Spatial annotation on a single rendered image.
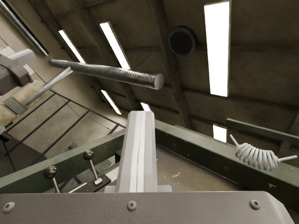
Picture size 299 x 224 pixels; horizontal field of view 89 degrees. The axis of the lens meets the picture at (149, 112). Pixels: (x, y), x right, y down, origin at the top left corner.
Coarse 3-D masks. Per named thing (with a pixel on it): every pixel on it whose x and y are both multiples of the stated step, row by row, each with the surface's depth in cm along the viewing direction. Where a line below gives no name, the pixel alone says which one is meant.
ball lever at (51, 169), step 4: (48, 168) 46; (52, 168) 46; (56, 168) 47; (44, 172) 45; (48, 172) 45; (52, 172) 45; (56, 172) 46; (44, 176) 45; (48, 176) 45; (52, 176) 45; (52, 180) 46; (56, 184) 46; (56, 188) 46; (56, 192) 46
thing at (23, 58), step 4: (24, 52) 37; (28, 52) 37; (32, 52) 38; (12, 56) 35; (16, 56) 35; (20, 56) 36; (24, 56) 37; (28, 56) 38; (32, 56) 39; (16, 60) 35; (20, 60) 36; (24, 60) 37; (28, 60) 38; (24, 64) 38
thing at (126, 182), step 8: (136, 112) 11; (128, 120) 10; (136, 120) 10; (128, 128) 9; (136, 128) 9; (128, 136) 9; (136, 136) 9; (128, 144) 8; (136, 144) 8; (128, 152) 8; (136, 152) 8; (120, 160) 8; (128, 160) 7; (136, 160) 7; (120, 168) 7; (128, 168) 7; (136, 168) 7; (120, 176) 7; (128, 176) 7; (136, 176) 7; (120, 184) 6; (128, 184) 6; (136, 184) 6
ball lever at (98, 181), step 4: (84, 152) 54; (88, 152) 54; (92, 152) 55; (84, 156) 53; (88, 156) 53; (92, 156) 54; (92, 164) 55; (92, 168) 55; (96, 176) 55; (96, 180) 54; (100, 180) 55; (96, 184) 54
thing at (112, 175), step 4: (116, 168) 63; (112, 172) 61; (116, 172) 61; (108, 176) 59; (112, 176) 59; (116, 176) 59; (112, 180) 57; (116, 180) 58; (108, 184) 56; (112, 184) 57
